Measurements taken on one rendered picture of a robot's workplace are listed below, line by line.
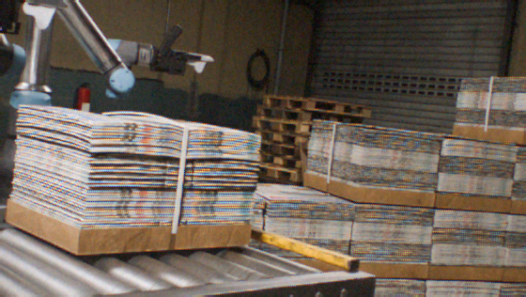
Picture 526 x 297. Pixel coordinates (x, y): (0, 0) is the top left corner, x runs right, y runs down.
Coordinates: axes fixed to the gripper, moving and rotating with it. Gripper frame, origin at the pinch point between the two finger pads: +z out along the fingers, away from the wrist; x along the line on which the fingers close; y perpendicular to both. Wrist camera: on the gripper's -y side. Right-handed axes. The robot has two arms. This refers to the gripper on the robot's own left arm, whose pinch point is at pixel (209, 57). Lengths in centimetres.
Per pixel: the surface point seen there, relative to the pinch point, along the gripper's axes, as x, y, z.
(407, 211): 47, 35, 60
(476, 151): 42, 15, 83
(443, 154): 43, 17, 71
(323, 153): 22, 25, 39
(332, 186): 34, 33, 39
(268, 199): 50, 35, 13
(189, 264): 127, 27, -24
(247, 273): 131, 26, -15
